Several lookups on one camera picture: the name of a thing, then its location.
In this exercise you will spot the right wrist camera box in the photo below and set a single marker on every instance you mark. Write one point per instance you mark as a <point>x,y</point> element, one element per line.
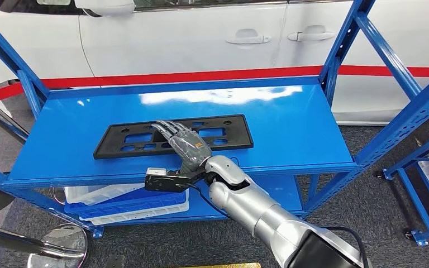
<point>162,181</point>

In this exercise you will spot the black robot foot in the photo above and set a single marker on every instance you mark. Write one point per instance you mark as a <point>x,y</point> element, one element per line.
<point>114,262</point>

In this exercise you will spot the blue metal rack on castors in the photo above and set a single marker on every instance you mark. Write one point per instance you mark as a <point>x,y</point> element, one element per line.
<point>410,192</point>

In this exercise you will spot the yellow floor tape marking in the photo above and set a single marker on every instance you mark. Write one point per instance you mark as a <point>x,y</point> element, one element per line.
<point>218,265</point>

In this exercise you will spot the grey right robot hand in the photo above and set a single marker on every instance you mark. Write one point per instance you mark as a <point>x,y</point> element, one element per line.
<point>192,148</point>

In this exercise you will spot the black plastic car part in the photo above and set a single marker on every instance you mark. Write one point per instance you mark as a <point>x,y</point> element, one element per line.
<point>125,149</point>

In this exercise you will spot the white car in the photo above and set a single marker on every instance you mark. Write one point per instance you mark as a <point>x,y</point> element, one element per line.
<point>181,40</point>

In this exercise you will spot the blue metal shelf rack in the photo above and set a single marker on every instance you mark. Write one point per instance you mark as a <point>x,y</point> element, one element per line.
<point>273,122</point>

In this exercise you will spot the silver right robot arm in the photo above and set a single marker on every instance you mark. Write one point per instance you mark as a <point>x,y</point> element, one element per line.
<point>259,211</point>

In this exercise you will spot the red barrier belt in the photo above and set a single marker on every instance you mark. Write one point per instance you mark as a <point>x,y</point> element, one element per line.
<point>162,78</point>

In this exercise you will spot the white plastic bin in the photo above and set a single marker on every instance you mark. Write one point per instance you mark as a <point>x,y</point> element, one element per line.
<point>144,216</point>

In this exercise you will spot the blue plastic bin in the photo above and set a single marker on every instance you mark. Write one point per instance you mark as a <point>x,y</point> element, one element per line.
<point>144,205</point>

